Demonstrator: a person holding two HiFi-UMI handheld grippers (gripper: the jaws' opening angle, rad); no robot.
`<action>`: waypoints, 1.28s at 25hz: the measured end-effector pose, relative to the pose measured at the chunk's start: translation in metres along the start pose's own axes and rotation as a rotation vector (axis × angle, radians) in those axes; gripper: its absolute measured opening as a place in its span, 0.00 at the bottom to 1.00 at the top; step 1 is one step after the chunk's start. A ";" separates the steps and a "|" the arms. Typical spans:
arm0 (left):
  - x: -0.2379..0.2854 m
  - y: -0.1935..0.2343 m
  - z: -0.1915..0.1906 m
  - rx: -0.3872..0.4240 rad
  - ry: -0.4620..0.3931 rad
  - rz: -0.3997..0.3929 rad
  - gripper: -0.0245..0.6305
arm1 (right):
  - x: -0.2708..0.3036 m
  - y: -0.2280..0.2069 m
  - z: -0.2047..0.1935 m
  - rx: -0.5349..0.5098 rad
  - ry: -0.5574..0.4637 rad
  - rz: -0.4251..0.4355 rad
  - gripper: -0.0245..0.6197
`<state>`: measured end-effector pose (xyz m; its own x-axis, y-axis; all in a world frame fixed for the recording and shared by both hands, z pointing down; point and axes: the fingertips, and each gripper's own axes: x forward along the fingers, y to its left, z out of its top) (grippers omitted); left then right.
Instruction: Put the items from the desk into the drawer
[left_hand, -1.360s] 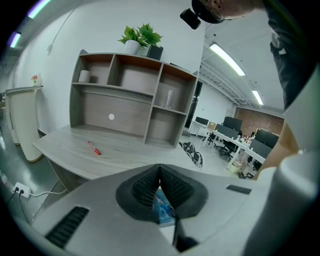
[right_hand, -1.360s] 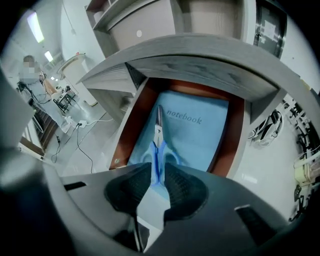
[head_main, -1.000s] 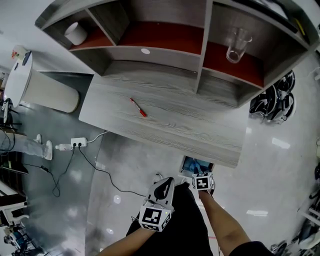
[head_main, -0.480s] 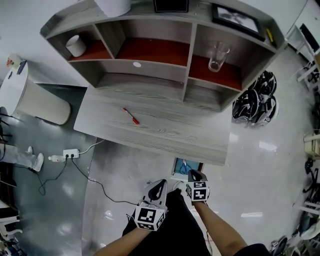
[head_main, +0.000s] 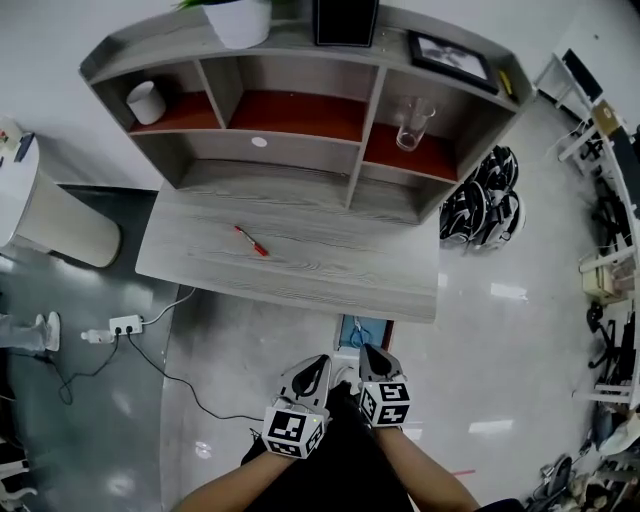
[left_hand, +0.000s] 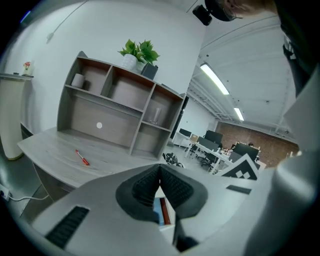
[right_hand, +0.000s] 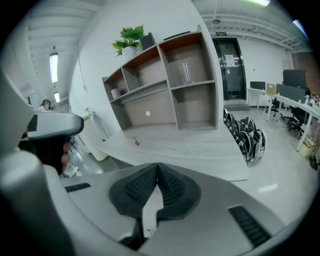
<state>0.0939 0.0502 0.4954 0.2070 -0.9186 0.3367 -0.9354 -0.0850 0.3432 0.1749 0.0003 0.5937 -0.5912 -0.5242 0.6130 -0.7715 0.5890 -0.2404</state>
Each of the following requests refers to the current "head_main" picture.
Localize person's right forearm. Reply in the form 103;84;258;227
372;424;481;512

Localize black square pen holder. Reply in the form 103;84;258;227
312;0;380;48

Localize grey wood-grain table top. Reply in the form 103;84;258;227
134;184;441;325

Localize white power cable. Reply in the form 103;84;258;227
141;285;197;326

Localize long black power cable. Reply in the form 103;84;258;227
127;333;266;422

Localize blue handled scissors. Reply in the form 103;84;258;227
349;314;374;349

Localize small black monitor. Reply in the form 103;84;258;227
560;48;604;101

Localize blue notebook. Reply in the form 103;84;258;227
340;315;389;350

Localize black picture frame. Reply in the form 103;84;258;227
407;29;500;95

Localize dark tablet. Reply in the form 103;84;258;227
13;132;36;163

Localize clear drinking glass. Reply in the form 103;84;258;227
395;95;437;152

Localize white wooden desk drawer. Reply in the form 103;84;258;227
332;312;397;374

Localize pile of black white helmets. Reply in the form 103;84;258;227
438;144;527;249

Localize white cylindrical cup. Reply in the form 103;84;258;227
125;81;167;126

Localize white power strip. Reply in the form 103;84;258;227
108;314;145;337

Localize grey wooden desk hutch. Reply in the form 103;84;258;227
78;0;539;226

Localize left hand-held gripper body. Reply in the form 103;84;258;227
262;391;331;459

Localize beige box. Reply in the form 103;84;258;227
579;252;636;301

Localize green plant in white pot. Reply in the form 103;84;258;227
172;0;274;50

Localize tan cardboard box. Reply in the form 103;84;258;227
592;98;626;136

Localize white round pedestal table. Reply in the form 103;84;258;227
0;117;123;269

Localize large black monitor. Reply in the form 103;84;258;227
612;127;640;221

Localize red pen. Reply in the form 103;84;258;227
234;225;270;257

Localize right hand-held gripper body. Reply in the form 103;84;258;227
357;372;412;429

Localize small pink flower vase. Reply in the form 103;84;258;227
0;117;24;146

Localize person's left forearm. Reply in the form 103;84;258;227
172;449;301;512

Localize person's black trousers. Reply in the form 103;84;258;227
239;382;416;512

